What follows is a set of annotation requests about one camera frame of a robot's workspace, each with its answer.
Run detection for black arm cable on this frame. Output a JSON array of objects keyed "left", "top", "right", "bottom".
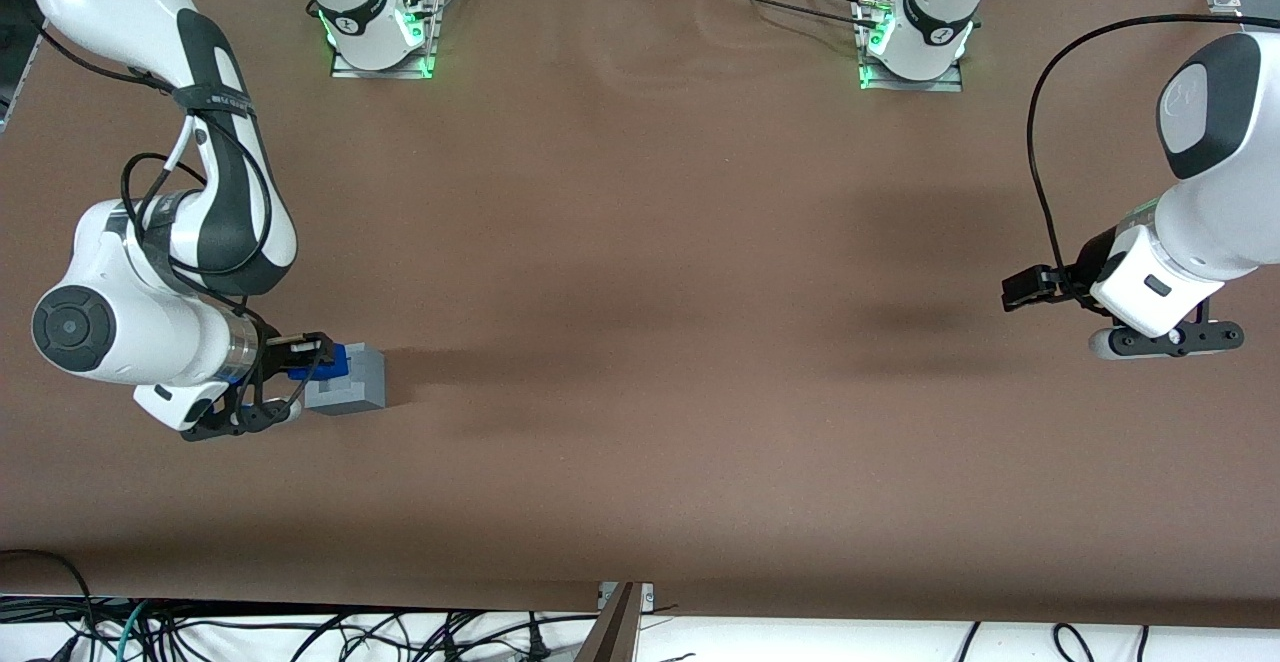
[
  {"left": 38, "top": 27, "right": 301, "bottom": 423},
  {"left": 1026, "top": 13, "right": 1243, "bottom": 288}
]

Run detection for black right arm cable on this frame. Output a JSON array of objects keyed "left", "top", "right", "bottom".
[{"left": 38, "top": 27, "right": 301, "bottom": 423}]

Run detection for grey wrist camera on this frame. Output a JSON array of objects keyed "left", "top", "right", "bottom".
[
  {"left": 180, "top": 395, "right": 305, "bottom": 444},
  {"left": 1089, "top": 297, "right": 1245, "bottom": 362}
]

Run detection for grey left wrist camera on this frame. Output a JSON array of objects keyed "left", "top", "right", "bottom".
[{"left": 1089, "top": 297, "right": 1245, "bottom": 362}]

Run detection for long black table cable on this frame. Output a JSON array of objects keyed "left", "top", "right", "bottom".
[{"left": 680, "top": 0, "right": 886, "bottom": 33}]

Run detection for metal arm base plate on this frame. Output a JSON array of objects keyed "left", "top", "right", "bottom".
[
  {"left": 857, "top": 0, "right": 966, "bottom": 93},
  {"left": 330, "top": 0, "right": 442, "bottom": 80}
]

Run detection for metal table edge bracket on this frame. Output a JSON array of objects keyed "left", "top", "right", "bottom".
[{"left": 597, "top": 582, "right": 656, "bottom": 611}]

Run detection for blue plastic part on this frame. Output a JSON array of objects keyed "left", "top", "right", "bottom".
[{"left": 288, "top": 343, "right": 350, "bottom": 382}]

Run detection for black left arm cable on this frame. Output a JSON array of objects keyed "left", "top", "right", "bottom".
[{"left": 1026, "top": 13, "right": 1243, "bottom": 288}]

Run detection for dark profile beam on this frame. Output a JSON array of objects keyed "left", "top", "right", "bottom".
[{"left": 574, "top": 584, "right": 643, "bottom": 662}]

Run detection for black curled floor cable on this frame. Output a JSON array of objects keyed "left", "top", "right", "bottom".
[{"left": 1053, "top": 623, "right": 1099, "bottom": 662}]

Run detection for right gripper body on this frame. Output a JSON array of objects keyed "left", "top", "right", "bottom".
[{"left": 133, "top": 325, "right": 293, "bottom": 434}]

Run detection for teal floor cable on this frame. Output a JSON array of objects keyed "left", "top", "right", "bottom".
[{"left": 112, "top": 600, "right": 153, "bottom": 662}]

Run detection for black looped floor cable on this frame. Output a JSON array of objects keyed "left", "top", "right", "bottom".
[{"left": 0, "top": 548, "right": 98, "bottom": 662}]

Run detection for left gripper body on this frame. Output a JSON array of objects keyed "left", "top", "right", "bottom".
[{"left": 1075, "top": 225, "right": 1227, "bottom": 339}]

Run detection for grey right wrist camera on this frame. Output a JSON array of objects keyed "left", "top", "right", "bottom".
[{"left": 180, "top": 395, "right": 305, "bottom": 444}]

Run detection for gray cube base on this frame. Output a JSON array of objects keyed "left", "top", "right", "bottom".
[{"left": 304, "top": 344, "right": 387, "bottom": 415}]

